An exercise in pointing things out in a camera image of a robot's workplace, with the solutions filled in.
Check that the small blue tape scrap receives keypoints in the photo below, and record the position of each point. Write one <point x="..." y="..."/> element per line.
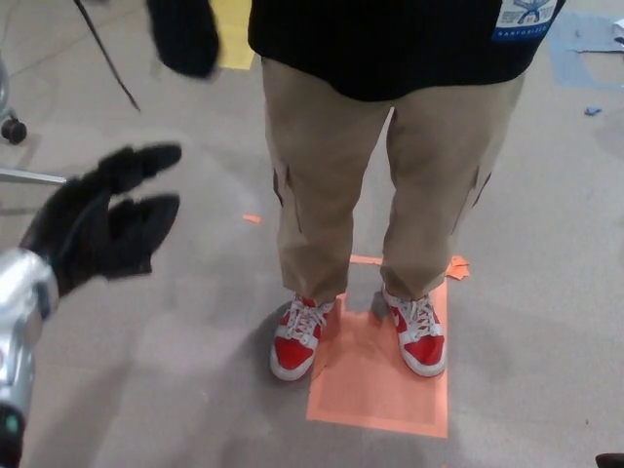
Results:
<point x="593" y="111"/>

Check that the yellow floor tape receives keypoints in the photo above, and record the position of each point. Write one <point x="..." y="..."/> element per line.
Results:
<point x="239" y="59"/>

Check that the orange rectangular floor marker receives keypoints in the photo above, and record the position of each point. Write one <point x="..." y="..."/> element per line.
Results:
<point x="380" y="404"/>

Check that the small flat orange tape scrap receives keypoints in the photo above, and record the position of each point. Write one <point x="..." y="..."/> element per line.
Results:
<point x="252" y="219"/>

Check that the person's beige cargo trousers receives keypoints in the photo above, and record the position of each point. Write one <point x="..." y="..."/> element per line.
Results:
<point x="322" y="185"/>

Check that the flat grey metal bar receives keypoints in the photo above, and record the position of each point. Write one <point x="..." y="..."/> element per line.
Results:
<point x="29" y="176"/>

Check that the person's red white sneaker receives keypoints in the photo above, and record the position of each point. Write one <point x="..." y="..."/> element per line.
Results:
<point x="292" y="353"/>
<point x="424" y="348"/>

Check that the person's left red white sneaker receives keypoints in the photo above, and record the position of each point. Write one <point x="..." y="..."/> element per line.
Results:
<point x="424" y="348"/>

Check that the blue floor tape marking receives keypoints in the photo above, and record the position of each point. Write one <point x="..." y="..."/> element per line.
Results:
<point x="568" y="63"/>

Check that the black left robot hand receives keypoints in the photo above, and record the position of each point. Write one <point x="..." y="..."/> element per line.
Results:
<point x="97" y="229"/>

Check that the dark navy coat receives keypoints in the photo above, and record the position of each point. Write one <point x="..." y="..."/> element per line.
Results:
<point x="187" y="39"/>

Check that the person's right red white sneaker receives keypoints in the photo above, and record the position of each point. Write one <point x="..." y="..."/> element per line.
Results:
<point x="292" y="353"/>

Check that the black chair caster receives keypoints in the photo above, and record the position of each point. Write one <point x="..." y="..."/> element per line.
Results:
<point x="13" y="131"/>

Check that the crumpled orange tape scrap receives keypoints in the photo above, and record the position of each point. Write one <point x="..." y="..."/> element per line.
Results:
<point x="459" y="269"/>

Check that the person's black sweater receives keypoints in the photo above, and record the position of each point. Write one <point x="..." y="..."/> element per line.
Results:
<point x="390" y="44"/>

